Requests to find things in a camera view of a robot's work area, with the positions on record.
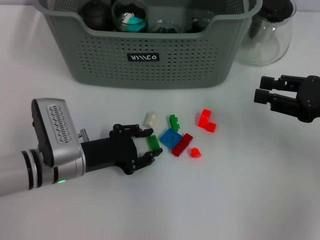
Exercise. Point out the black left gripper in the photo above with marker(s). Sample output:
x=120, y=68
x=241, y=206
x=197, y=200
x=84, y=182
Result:
x=107, y=152

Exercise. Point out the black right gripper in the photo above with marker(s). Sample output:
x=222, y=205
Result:
x=310, y=100

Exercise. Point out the green two-stud toy brick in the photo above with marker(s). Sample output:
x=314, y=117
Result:
x=153, y=143

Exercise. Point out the white sloped toy brick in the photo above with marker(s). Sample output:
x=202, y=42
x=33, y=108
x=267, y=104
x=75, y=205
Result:
x=150, y=119

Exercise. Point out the blue square toy plate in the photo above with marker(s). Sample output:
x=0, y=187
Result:
x=170, y=138

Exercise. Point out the green toy brick with side studs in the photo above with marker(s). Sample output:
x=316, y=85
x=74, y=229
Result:
x=174, y=122

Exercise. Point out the dark red long toy brick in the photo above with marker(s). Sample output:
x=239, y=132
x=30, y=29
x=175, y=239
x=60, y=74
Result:
x=183, y=145

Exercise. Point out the small orange-red rounded toy brick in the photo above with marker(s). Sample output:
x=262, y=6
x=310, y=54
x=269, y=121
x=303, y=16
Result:
x=196, y=153

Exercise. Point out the cyan square toy plate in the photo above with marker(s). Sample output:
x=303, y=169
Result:
x=136, y=24

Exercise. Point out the white long toy brick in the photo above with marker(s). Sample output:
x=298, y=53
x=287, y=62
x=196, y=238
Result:
x=126, y=18

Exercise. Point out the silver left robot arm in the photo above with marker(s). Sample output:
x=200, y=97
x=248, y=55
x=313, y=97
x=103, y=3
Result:
x=25, y=172

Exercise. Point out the grey-green perforated storage bin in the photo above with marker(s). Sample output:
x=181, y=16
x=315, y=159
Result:
x=150, y=72

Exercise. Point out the glass carafe with black lid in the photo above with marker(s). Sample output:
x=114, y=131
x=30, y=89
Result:
x=270, y=45

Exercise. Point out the large orange-red toy brick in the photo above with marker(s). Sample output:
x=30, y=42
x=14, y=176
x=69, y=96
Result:
x=205, y=118

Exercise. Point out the small orange-red square toy brick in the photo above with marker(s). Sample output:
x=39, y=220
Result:
x=211, y=127

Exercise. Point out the dark clay teapot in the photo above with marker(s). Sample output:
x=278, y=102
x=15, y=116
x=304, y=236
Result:
x=96, y=15

